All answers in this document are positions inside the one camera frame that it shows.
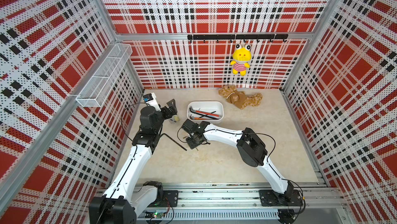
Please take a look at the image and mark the brown plush teddy bear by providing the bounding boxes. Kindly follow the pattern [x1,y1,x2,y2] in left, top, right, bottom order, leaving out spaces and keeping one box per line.
[218,85,263,110]

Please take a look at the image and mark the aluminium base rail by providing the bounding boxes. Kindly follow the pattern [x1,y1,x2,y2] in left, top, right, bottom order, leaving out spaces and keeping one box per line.
[133,182,348,222]

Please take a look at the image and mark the orange handled hex key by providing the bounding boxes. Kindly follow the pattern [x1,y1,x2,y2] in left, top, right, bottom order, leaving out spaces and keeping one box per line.
[190,115,211,120]

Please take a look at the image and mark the white plastic storage box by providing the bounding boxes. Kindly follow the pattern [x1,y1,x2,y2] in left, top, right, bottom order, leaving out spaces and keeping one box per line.
[187,101,224,124]

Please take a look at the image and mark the yellow frog plush toy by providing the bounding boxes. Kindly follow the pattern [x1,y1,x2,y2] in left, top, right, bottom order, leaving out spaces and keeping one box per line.
[230,44,252,76]

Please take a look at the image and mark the long black hex key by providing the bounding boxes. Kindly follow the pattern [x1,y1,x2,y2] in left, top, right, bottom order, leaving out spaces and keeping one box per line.
[160,133,187,151]

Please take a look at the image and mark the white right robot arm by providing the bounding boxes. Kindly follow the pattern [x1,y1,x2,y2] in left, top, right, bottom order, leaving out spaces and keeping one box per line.
[182,119,305,207]

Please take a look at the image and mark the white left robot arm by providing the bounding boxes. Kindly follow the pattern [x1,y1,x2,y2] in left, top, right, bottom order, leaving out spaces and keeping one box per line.
[88,94,177,224]

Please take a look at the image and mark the clear tape roll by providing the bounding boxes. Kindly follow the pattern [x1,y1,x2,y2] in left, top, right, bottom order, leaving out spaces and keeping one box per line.
[170,115,180,123]

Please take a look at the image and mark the short black hex key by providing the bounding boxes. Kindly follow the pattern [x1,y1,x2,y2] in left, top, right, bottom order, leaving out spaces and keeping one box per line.
[189,107,198,115]

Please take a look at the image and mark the red handled hex key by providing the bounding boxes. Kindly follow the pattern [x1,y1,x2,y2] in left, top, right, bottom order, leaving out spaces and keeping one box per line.
[195,110,221,117]

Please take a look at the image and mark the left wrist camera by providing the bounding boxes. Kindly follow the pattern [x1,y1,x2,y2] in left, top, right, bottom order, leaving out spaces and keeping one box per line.
[143,93,161,112]

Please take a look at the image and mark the black wall hook rail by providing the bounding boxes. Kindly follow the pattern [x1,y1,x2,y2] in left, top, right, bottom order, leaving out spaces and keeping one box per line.
[187,34,288,41]

